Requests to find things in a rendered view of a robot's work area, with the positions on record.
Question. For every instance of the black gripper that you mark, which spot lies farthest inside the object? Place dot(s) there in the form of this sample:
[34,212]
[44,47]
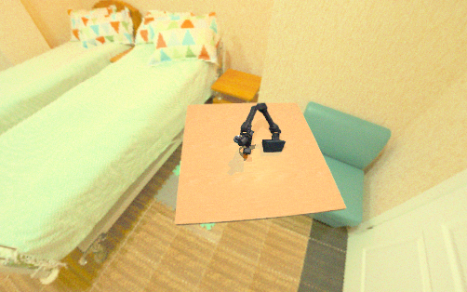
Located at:
[246,150]

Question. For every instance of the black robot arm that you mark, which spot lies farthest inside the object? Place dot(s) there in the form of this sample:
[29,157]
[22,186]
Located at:
[247,125]

